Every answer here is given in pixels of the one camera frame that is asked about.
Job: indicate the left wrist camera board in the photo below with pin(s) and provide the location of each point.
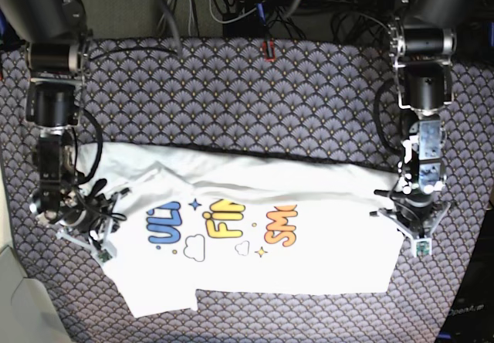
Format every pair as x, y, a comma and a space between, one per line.
421, 247

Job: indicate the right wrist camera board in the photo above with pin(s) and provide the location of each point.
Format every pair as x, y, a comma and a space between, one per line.
105, 253

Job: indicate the white printed T-shirt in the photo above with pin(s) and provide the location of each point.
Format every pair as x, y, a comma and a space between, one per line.
235, 223

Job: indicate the patterned fan-print tablecloth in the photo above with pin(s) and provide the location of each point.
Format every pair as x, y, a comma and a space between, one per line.
314, 101

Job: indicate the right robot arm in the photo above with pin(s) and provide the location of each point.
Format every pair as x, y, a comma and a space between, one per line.
56, 42

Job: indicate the red black table clamp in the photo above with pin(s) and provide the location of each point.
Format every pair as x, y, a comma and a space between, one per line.
269, 50

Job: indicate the black power adapter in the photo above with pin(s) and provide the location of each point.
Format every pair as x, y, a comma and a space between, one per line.
248, 27

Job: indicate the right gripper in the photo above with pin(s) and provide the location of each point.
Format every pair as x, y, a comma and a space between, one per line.
91, 216

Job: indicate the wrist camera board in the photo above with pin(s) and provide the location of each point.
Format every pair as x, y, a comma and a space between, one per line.
105, 253
421, 247

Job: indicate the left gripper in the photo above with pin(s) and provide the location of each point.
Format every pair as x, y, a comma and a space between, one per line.
416, 215

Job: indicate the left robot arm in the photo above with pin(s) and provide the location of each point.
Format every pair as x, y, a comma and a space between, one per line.
423, 40

